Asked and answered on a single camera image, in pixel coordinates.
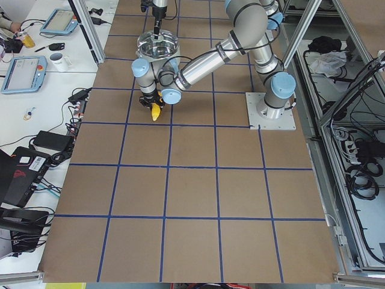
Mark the black gripper body for corn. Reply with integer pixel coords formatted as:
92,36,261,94
140,91,161,109

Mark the black gripper body holding lid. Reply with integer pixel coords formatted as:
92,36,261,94
152,0,167,20

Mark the yellow corn cob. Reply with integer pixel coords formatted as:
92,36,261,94
151,103,162,122

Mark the glass pot lid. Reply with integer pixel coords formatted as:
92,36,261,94
137,30,180,60

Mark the white mug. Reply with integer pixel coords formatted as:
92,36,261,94
49,52,73,72

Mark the blue teach pendant far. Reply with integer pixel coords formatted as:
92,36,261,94
40,8,78,36

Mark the blue teach pendant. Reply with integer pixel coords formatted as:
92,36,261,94
1,56,48,95
40,8,78,36

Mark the black power adapter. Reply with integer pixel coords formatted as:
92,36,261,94
33,131,74,152

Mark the blue teach pendant near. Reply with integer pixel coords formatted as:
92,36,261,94
1,56,48,95

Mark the black laptop with stickers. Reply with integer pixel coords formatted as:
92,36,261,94
1,146,51,208

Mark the black cloth bundle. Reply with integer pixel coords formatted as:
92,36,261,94
308,36,342,54

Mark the black docking device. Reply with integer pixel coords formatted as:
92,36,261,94
1,208,53,256

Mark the crumpled white cloth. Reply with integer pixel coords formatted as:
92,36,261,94
309,52,347,77

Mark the aluminium frame post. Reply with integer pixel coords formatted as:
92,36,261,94
68,0,105,65

